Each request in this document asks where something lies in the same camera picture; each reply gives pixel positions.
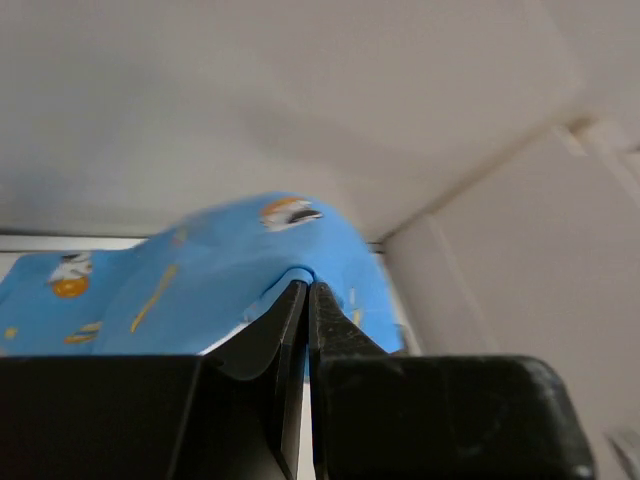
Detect blue space print cloth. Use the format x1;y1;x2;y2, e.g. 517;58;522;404
1;192;403;356

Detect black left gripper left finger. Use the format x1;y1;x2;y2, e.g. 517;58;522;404
172;281;307;479

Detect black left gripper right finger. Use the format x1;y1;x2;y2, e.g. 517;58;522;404
309;283;595;479

